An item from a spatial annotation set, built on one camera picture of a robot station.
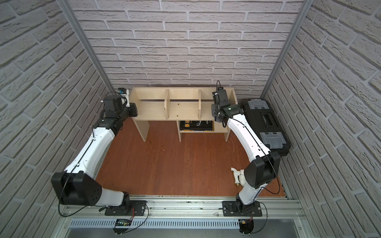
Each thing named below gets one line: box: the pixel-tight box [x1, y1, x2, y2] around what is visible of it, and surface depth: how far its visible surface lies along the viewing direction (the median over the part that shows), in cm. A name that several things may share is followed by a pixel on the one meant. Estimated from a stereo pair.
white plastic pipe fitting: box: [230, 167, 247, 187], surface depth 85 cm
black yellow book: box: [179, 119, 215, 132], surface depth 92 cm
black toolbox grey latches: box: [242, 99, 292, 157], surface depth 92 cm
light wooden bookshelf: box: [128, 87, 239, 142], surface depth 85 cm
